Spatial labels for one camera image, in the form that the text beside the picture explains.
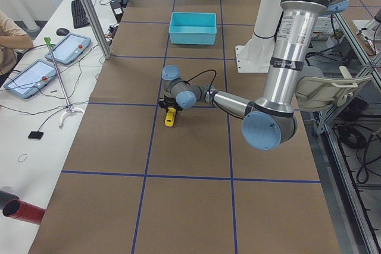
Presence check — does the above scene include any near teach pendant tablet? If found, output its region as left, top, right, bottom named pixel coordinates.
left=4, top=59, right=57, bottom=99

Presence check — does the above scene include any black keyboard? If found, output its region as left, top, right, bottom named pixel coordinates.
left=71, top=0, right=89, bottom=29

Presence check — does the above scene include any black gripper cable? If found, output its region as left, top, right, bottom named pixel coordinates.
left=186, top=69, right=217, bottom=92

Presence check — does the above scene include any far teach pendant tablet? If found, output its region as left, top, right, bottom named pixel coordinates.
left=52, top=33, right=91, bottom=65

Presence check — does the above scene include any red black tube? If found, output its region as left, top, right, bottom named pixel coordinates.
left=1, top=190, right=45, bottom=225

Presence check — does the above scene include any teach pendant tablet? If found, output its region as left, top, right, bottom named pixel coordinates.
left=4, top=59, right=57, bottom=99
left=52, top=33, right=91, bottom=65

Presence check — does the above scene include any white curved stand foot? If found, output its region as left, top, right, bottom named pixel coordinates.
left=59, top=105, right=85, bottom=129

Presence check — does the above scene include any light blue plastic bin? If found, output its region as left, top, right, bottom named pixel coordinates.
left=168, top=12, right=217, bottom=45

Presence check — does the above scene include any seated person beige shirt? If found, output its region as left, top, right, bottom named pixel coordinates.
left=1, top=11, right=33, bottom=85

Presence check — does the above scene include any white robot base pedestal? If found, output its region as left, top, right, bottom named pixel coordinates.
left=235, top=0, right=283, bottom=73

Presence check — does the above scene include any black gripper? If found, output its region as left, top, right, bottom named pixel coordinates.
left=158, top=96, right=182, bottom=112

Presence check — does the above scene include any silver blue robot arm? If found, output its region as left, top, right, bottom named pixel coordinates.
left=158, top=0, right=349, bottom=150

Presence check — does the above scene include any metal rod green tip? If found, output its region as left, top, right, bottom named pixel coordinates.
left=43, top=37, right=73, bottom=113

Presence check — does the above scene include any beige office chair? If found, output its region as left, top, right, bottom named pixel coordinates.
left=295, top=66, right=372, bottom=111

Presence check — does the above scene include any aluminium frame post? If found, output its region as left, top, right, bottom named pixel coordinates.
left=80, top=0, right=111, bottom=59

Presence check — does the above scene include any black box on desk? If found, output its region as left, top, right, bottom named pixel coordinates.
left=110, top=1, right=124, bottom=23

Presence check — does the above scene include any yellow beetle toy car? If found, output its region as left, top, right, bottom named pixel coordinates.
left=164, top=108, right=177, bottom=127

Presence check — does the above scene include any rubber band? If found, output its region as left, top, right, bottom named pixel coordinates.
left=17, top=153, right=28, bottom=163

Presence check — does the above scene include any white long side desk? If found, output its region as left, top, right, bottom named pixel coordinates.
left=1, top=0, right=116, bottom=253

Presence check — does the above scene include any black computer mouse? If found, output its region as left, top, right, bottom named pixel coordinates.
left=56, top=27, right=70, bottom=36

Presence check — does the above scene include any small black square pad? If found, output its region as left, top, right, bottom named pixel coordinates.
left=27, top=131, right=43, bottom=140

